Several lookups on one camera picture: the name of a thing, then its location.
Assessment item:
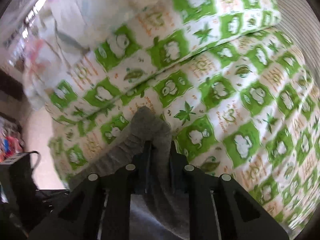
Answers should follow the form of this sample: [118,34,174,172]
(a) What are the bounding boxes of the grey fleece pants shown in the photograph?
[68,107,190,239]

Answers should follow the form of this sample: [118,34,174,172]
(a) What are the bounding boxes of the green white patterned bedsheet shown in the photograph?
[49,28,319,238]

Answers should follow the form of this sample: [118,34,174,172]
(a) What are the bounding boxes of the green patterned folded quilt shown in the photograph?
[47,0,280,124]

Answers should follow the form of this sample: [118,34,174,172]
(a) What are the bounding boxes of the floral pink pillow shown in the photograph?
[23,0,136,109]

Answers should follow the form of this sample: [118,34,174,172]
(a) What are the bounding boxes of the white striped bolster pillow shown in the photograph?
[277,0,319,84]

